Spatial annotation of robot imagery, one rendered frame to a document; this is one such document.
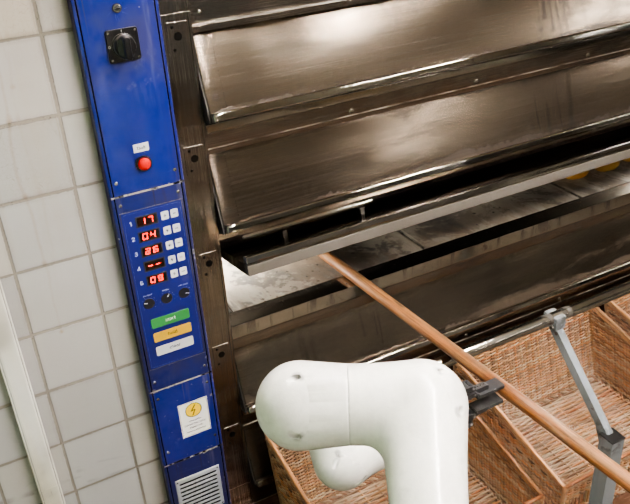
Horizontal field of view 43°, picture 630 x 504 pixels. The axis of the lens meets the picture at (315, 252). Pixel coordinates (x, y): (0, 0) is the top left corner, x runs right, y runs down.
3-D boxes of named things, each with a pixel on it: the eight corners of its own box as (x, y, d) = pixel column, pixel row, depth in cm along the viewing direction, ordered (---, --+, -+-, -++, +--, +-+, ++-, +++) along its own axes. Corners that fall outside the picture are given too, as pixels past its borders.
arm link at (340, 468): (317, 500, 151) (337, 500, 141) (293, 437, 153) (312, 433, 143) (379, 471, 156) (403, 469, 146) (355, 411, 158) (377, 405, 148)
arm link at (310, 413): (349, 454, 101) (346, 358, 103) (250, 456, 102) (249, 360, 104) (351, 441, 119) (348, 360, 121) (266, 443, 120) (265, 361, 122)
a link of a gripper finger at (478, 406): (477, 411, 161) (476, 414, 161) (503, 399, 164) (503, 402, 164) (467, 403, 163) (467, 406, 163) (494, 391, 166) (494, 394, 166)
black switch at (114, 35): (109, 64, 149) (99, 5, 143) (141, 58, 151) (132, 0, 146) (115, 68, 146) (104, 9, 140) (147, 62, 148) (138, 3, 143)
